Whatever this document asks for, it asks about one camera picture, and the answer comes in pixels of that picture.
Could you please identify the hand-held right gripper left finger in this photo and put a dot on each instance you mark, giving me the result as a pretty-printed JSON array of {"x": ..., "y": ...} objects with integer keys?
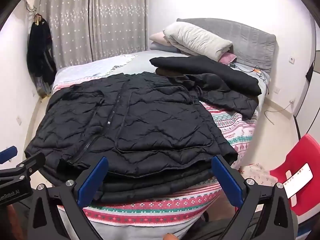
[{"x": 92, "y": 180}]

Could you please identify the white wardrobe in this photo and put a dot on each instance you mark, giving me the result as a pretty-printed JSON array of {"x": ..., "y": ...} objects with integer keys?
[{"x": 312, "y": 100}]

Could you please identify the black quilted jacket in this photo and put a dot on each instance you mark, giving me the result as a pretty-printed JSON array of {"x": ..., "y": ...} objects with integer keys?
[{"x": 150, "y": 130}]

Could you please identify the pink pillow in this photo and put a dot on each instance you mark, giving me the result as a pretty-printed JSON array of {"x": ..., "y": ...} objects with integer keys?
[
  {"x": 228, "y": 58},
  {"x": 157, "y": 37}
]

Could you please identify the white wall socket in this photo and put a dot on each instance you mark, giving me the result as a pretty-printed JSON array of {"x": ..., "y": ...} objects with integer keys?
[
  {"x": 18, "y": 120},
  {"x": 277, "y": 90},
  {"x": 291, "y": 59},
  {"x": 291, "y": 102}
]

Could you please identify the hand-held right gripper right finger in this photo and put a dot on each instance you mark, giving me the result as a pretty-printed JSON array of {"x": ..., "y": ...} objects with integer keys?
[{"x": 226, "y": 180}]

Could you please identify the grey padded headboard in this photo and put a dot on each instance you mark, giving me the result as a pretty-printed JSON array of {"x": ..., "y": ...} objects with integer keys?
[{"x": 250, "y": 40}]

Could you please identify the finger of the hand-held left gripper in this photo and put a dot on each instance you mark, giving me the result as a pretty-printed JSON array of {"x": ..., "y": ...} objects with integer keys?
[
  {"x": 31, "y": 163},
  {"x": 8, "y": 153}
]

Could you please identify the grey pillow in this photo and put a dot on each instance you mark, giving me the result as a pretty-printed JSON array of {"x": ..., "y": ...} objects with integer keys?
[{"x": 162, "y": 47}]

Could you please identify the orange charger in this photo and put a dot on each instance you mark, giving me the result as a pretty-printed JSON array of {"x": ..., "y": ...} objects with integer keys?
[{"x": 257, "y": 71}]

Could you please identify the patterned bedspread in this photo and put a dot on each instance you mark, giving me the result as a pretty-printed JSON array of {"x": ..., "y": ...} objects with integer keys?
[{"x": 232, "y": 130}]

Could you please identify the black folded garment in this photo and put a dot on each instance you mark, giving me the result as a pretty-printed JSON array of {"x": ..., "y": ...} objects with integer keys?
[{"x": 212, "y": 70}]

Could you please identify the person's right hand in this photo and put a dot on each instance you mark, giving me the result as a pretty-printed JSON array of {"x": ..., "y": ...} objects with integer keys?
[{"x": 170, "y": 237}]

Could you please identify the red plastic chair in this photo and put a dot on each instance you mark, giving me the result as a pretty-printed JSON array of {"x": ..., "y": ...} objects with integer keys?
[{"x": 302, "y": 155}]

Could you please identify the floral cloth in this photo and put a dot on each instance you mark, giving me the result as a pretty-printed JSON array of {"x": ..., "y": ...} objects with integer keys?
[{"x": 257, "y": 175}]

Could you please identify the white folded duvet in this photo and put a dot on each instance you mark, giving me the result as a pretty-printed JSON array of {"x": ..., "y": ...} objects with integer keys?
[{"x": 197, "y": 40}]

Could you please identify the grey star-patterned curtain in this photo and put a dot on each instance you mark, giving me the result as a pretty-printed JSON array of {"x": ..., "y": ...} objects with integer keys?
[{"x": 100, "y": 22}]

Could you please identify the brown folded garment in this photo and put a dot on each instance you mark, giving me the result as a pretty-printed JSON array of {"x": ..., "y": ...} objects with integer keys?
[{"x": 165, "y": 72}]

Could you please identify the white paper label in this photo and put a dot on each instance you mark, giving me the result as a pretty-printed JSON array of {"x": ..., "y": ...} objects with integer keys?
[{"x": 298, "y": 177}]

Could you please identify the light blue fringed blanket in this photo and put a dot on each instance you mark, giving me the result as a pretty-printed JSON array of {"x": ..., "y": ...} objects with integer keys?
[{"x": 87, "y": 67}]

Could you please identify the black hanging clothes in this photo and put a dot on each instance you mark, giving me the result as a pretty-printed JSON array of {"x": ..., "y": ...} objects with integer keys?
[{"x": 40, "y": 52}]

